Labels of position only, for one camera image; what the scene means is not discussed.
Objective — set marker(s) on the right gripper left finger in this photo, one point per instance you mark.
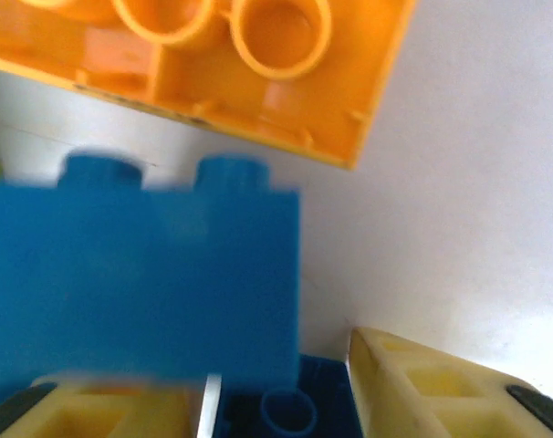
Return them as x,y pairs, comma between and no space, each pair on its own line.
89,410

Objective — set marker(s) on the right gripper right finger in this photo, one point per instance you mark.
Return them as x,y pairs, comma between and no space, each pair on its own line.
441,397

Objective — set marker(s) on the blue lego brick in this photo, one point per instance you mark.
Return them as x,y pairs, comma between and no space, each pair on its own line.
322,392
144,274

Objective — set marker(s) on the yellow lego brick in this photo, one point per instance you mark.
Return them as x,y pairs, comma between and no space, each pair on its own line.
258,100

